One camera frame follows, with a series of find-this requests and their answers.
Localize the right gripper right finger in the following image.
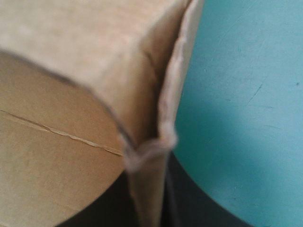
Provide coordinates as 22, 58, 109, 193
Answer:
158, 150, 252, 227

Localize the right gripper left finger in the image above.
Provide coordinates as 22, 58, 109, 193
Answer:
57, 169, 145, 227

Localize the brown cardboard box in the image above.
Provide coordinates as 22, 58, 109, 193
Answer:
0, 0, 206, 227

